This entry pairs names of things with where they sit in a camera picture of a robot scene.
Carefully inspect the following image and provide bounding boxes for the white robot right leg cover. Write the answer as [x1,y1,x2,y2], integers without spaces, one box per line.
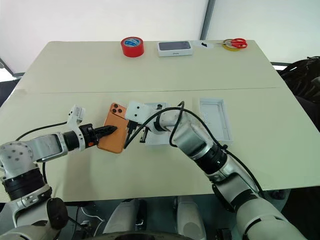
[174,195,208,240]

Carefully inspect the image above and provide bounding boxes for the white robot left leg cover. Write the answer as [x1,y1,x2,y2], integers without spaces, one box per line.
[102,198,149,236]

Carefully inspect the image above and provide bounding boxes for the black backpack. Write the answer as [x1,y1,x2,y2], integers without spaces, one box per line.
[277,55,320,101]

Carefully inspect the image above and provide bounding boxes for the black robot waist rim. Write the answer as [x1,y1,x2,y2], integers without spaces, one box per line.
[94,230,196,240]

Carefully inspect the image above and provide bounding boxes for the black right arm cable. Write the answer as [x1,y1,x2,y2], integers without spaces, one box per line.
[123,100,266,199]

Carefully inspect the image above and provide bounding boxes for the grey vertical frame post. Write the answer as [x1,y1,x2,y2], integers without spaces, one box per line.
[199,0,217,41]

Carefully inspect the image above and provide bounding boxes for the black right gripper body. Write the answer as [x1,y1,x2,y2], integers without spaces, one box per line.
[126,119,151,135]

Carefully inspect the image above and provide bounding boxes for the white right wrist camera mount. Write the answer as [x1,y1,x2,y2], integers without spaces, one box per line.
[124,100,151,125]

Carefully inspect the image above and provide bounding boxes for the yellow tape roll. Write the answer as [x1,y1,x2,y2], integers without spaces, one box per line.
[222,38,242,52]

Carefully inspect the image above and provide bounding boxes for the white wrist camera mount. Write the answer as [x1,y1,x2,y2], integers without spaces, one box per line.
[66,104,87,151]
[124,100,151,125]

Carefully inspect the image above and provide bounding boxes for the white phone box base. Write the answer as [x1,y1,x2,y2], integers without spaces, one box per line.
[143,101,177,147]

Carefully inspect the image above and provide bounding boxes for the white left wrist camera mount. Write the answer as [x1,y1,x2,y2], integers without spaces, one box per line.
[66,104,87,151]

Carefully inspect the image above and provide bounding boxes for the white robot leg cover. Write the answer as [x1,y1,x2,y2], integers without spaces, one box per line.
[174,195,208,240]
[102,198,149,236]

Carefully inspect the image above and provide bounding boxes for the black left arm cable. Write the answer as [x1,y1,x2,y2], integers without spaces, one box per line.
[15,121,69,186]

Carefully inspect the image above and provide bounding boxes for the white box with phone print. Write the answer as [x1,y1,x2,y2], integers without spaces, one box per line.
[156,40,195,58]

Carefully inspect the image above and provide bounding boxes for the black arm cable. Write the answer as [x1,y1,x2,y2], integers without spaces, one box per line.
[15,121,69,186]
[123,100,266,199]

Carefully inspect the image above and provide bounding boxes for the grey slanted frame bar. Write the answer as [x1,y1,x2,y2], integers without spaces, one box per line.
[0,56,26,81]

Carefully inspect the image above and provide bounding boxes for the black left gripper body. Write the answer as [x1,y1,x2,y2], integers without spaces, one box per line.
[79,123,100,149]

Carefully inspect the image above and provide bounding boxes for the red handled scissors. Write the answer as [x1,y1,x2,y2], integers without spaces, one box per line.
[215,37,249,49]

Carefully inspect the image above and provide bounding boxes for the red tape roll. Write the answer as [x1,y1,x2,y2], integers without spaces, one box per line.
[120,36,146,59]

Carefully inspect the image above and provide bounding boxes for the white phone box lid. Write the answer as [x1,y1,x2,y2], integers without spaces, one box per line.
[198,97,235,145]

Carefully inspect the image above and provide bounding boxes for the white floor cable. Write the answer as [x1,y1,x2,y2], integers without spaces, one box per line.
[79,206,106,226]

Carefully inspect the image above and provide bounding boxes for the orange smartphone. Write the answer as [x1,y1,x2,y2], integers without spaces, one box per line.
[96,102,129,154]

